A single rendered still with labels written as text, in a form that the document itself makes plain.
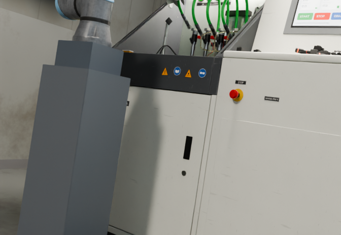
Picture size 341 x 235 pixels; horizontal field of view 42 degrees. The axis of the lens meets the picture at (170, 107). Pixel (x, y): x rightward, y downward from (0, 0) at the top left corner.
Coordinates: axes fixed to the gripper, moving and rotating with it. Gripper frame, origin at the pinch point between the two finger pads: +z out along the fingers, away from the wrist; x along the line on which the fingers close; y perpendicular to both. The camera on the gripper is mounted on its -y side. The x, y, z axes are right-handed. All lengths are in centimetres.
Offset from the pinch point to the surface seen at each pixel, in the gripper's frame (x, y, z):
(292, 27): 44, -6, 32
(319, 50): 63, 13, 37
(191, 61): 14.0, 27.5, 20.1
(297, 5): 46, -15, 26
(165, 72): 0.1, 31.8, 20.3
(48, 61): -216, -36, 3
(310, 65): 66, 26, 36
